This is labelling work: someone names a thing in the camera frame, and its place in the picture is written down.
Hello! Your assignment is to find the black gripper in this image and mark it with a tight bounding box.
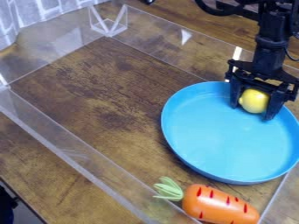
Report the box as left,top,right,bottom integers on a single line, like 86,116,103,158
227,59,299,121

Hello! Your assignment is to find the yellow lemon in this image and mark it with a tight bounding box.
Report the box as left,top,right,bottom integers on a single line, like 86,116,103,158
238,88,270,114

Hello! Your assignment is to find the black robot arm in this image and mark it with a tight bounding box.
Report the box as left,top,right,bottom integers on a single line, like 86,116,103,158
195,0,299,120

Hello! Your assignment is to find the blue round tray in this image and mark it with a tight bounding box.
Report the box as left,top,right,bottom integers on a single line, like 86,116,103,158
162,81,299,185

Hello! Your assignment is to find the orange toy carrot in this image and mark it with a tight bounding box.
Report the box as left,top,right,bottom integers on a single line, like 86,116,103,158
154,177,259,224

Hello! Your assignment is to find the white patterned curtain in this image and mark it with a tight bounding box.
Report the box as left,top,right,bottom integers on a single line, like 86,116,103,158
0,0,110,51

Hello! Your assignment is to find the clear acrylic enclosure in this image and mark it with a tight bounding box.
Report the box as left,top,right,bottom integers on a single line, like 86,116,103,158
0,0,299,224

